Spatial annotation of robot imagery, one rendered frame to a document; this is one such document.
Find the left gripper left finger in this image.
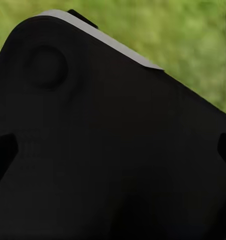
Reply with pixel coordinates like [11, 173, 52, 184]
[0, 133, 19, 181]

